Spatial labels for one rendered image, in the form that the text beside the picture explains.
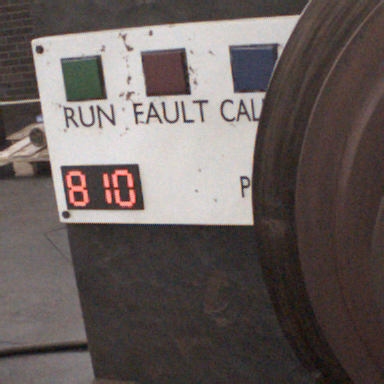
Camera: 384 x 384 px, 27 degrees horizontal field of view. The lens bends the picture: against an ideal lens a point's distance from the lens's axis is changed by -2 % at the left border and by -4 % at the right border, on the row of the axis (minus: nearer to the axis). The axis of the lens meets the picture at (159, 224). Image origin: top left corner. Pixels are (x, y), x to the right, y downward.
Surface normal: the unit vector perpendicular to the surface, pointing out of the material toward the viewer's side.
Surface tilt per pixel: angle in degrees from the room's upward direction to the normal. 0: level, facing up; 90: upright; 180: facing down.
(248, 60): 90
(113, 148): 90
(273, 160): 90
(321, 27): 90
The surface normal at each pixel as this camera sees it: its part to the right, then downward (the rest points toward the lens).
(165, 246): -0.37, 0.36
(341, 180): -0.99, -0.04
